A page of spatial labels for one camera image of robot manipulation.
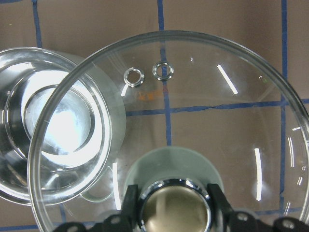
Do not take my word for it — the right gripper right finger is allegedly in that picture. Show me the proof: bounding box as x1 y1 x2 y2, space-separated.
207 184 233 232

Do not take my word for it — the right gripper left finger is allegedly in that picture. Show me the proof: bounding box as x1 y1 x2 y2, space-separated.
122 185 141 232

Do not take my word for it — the glass pot lid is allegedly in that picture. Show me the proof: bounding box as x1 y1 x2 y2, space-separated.
28 31 309 232

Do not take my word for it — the steel pot with green base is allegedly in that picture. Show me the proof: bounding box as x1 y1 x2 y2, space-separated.
0 47 126 205

